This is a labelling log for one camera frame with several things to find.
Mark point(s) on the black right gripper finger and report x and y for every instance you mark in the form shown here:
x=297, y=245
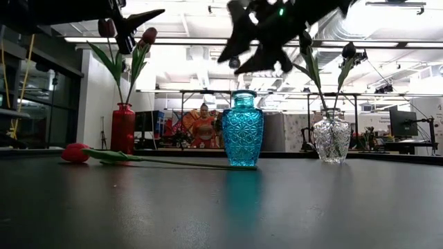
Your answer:
x=268, y=60
x=242, y=31

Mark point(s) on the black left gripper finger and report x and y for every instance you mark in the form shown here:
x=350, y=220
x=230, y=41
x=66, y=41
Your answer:
x=142, y=19

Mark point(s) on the bunch of tulips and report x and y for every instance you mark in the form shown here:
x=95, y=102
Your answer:
x=149, y=34

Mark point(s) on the black artificial tulip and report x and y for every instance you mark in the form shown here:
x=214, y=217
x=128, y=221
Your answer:
x=313, y=65
x=349, y=50

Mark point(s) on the bright red artificial tulip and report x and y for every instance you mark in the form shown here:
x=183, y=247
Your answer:
x=74, y=153

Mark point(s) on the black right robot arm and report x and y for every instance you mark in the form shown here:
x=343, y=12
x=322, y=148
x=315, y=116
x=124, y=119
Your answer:
x=332, y=5

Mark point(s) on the dark monitor on arm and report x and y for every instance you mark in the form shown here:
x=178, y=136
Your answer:
x=403, y=122

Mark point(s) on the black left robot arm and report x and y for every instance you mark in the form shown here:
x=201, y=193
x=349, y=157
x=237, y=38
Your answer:
x=34, y=10

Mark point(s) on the blue cut glass vase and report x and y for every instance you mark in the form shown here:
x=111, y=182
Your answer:
x=242, y=131

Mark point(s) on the clear cut glass vase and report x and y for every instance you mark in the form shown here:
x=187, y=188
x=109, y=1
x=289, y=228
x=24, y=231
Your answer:
x=331, y=138

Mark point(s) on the red glass vase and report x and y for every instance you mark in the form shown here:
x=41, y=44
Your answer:
x=123, y=131

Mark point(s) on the round dark ceiling fixture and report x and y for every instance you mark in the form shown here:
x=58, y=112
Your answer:
x=234, y=62

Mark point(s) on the long ceiling light strip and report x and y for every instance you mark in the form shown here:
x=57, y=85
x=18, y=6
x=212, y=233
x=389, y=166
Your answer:
x=173, y=41

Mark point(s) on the person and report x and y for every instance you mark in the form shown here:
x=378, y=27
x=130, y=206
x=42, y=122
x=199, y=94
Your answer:
x=204, y=129

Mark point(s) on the dark background monitor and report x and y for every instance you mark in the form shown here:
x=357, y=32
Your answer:
x=149, y=121

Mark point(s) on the yellow stick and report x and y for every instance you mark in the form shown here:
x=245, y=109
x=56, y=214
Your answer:
x=23, y=86

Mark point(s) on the small background tripod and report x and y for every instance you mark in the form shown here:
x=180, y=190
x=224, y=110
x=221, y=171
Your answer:
x=102, y=133

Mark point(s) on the dark background desk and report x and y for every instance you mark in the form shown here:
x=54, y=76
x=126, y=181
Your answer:
x=408, y=142

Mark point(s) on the silver ventilation duct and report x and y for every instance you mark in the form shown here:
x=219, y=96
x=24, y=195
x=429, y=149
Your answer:
x=346, y=26

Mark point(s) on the black metal frame rack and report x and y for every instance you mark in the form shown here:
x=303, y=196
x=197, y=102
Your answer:
x=207, y=92

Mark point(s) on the black ceiling rail fixture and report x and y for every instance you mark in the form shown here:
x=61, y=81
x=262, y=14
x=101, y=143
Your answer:
x=394, y=3

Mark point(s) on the black metal table frame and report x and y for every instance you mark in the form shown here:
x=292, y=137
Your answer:
x=398, y=157

